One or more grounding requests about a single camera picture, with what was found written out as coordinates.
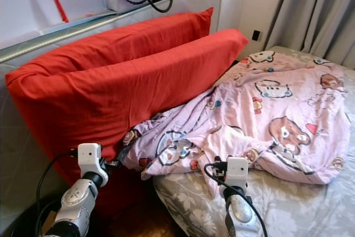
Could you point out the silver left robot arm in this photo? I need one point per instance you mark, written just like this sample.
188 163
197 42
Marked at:
77 203

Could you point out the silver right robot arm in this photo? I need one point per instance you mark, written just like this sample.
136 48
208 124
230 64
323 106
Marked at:
241 212

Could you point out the pink cartoon print blanket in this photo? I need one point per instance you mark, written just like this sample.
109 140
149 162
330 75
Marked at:
255 115

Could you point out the red fabric cushion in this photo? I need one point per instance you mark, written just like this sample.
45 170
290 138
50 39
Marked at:
116 95
127 40

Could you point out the crumpled brown paper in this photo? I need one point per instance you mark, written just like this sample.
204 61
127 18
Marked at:
50 223

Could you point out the bed with beige floral sheet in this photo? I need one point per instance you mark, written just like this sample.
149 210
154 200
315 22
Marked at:
305 209

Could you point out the grey pleated curtain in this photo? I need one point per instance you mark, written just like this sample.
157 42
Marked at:
319 9

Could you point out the dark wall socket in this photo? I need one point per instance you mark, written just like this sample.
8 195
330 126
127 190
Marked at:
255 35

